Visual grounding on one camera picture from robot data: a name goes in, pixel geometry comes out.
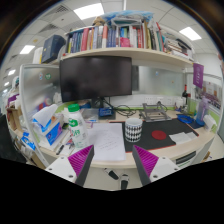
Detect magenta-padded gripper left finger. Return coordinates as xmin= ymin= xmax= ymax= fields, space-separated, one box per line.
xmin=44 ymin=144 xmax=95 ymax=187

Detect purple water bottle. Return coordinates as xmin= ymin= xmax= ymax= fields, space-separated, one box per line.
xmin=195 ymin=98 xmax=210 ymax=127

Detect small white paper sheet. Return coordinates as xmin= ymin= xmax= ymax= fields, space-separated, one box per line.
xmin=168 ymin=131 xmax=198 ymax=145

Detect black computer monitor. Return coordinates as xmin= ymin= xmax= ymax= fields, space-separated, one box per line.
xmin=59 ymin=55 xmax=134 ymax=108

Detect photo poster board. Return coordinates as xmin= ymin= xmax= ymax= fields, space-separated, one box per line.
xmin=199 ymin=81 xmax=223 ymax=111

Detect black desk mat red edge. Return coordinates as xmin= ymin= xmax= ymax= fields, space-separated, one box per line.
xmin=109 ymin=118 xmax=200 ymax=153

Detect blue tissue pack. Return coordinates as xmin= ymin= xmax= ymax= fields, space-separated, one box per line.
xmin=44 ymin=123 xmax=64 ymax=146

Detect black white diamond mug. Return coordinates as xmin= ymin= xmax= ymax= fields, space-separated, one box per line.
xmin=124 ymin=117 xmax=144 ymax=143

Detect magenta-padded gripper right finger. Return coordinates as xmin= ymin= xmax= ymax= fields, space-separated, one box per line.
xmin=132 ymin=145 xmax=183 ymax=187

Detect white wall socket row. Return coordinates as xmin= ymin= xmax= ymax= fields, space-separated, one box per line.
xmin=144 ymin=95 xmax=174 ymax=106

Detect purple hanging banner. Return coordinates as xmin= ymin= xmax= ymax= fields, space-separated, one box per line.
xmin=192 ymin=62 xmax=205 ymax=89

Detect tissue box with white tissue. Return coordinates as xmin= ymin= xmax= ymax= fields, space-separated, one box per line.
xmin=32 ymin=103 xmax=63 ymax=135

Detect ceiling light panels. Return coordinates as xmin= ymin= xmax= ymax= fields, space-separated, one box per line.
xmin=2 ymin=2 xmax=202 ymax=94

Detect white tissue pack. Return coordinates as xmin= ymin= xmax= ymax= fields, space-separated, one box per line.
xmin=203 ymin=114 xmax=218 ymax=132

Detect dark wine bottle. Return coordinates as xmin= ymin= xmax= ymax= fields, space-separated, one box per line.
xmin=182 ymin=84 xmax=191 ymax=108

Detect white paper sheet with writing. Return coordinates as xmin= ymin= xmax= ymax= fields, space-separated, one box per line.
xmin=87 ymin=122 xmax=127 ymax=163

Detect coiled blue cable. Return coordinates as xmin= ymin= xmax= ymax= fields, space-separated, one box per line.
xmin=176 ymin=113 xmax=195 ymax=125

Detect black cable bundle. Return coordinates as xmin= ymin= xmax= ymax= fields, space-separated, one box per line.
xmin=113 ymin=104 xmax=138 ymax=118

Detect white napkin stack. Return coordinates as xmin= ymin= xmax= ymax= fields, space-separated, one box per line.
xmin=61 ymin=107 xmax=71 ymax=124

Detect flat round red coaster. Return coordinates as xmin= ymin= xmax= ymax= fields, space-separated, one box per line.
xmin=151 ymin=129 xmax=168 ymax=141

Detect small blue box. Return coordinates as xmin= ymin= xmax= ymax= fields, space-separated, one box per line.
xmin=98 ymin=107 xmax=115 ymax=118

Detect frosted desk partition panel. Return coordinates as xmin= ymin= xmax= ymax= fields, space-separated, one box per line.
xmin=19 ymin=63 xmax=63 ymax=158

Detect dark blue box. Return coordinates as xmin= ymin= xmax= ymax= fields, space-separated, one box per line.
xmin=41 ymin=34 xmax=67 ymax=64

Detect wall shelf with books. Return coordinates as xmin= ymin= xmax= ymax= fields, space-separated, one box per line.
xmin=61 ymin=11 xmax=195 ymax=69

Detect white drink bottle green cap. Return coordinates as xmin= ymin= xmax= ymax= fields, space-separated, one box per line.
xmin=67 ymin=103 xmax=90 ymax=150

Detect clear plastic box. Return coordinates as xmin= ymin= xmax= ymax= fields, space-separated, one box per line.
xmin=81 ymin=108 xmax=100 ymax=123

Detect grey metal laptop stand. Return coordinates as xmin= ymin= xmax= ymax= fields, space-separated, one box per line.
xmin=139 ymin=102 xmax=173 ymax=123

